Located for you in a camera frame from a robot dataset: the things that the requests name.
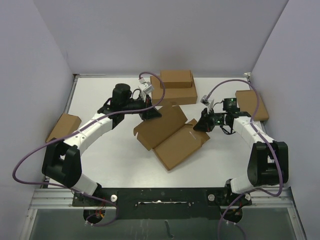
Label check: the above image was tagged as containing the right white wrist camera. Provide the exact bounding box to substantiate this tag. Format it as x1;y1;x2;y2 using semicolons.
200;95;215;114

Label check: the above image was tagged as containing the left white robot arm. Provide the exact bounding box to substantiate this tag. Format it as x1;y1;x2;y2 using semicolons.
41;82;162;206

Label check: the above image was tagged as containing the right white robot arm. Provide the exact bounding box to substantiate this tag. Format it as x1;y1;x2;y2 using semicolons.
193;98;289;205

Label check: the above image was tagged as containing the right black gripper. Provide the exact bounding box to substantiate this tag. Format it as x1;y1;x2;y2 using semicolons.
193;107;227;133

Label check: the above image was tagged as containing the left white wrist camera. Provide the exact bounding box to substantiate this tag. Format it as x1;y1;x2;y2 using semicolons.
138;78;154;102

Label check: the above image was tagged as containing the small closed cardboard box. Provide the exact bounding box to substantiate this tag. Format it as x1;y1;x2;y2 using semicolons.
160;70;193;89

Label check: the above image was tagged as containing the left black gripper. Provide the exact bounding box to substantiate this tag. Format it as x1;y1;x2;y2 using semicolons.
122;92;162;121

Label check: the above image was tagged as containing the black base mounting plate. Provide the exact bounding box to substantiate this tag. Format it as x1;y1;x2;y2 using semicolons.
72;187;252;220

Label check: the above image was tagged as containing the large closed cardboard box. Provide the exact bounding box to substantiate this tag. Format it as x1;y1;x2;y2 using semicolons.
150;76;198;106

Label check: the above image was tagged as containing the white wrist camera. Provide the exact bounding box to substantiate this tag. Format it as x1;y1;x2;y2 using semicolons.
138;78;154;102
200;95;215;114

